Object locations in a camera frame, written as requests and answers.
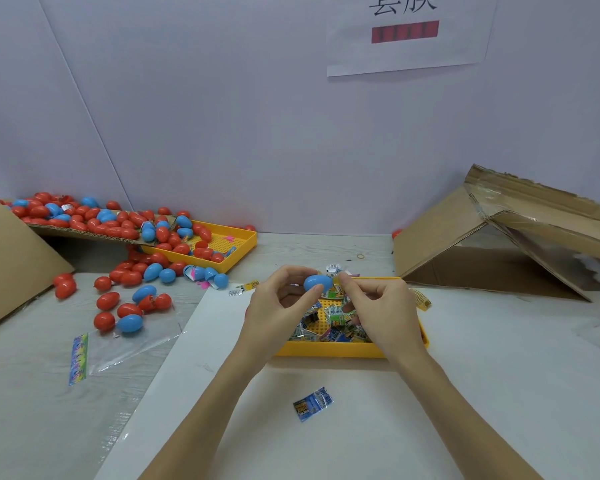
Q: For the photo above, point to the person's left hand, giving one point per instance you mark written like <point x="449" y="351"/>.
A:
<point x="275" y="320"/>

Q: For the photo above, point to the person's right hand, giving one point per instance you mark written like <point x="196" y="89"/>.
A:
<point x="390" y="315"/>

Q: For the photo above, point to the yellow label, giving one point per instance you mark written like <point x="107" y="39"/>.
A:
<point x="421" y="299"/>

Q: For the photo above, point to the single blue plastic egg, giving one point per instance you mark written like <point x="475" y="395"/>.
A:
<point x="318" y="283"/>

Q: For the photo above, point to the blue packet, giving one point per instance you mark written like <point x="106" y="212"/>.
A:
<point x="312" y="404"/>

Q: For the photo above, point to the pile of plastic eggs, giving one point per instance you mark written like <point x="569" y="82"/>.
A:
<point x="130" y="225"/>

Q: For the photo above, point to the person's left forearm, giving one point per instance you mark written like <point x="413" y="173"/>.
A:
<point x="200" y="425"/>

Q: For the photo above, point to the person's right forearm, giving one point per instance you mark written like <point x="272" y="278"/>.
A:
<point x="470" y="420"/>

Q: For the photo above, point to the yellow plastic tray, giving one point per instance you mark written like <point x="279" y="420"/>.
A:
<point x="320" y="349"/>

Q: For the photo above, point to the yellow tray under eggs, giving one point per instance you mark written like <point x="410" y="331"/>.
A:
<point x="242" y="245"/>

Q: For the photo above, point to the torn flattened cardboard box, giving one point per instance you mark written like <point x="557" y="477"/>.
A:
<point x="440" y="235"/>

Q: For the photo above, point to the clear bag with coloured label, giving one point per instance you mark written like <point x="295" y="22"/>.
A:
<point x="130" y="353"/>

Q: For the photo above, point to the brown cardboard sheet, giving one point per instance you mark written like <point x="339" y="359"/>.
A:
<point x="80" y="233"/>

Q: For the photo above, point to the white paper sign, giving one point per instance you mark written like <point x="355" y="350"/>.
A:
<point x="410" y="50"/>

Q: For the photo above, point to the tall brown cardboard box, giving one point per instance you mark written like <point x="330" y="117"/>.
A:
<point x="8" y="265"/>

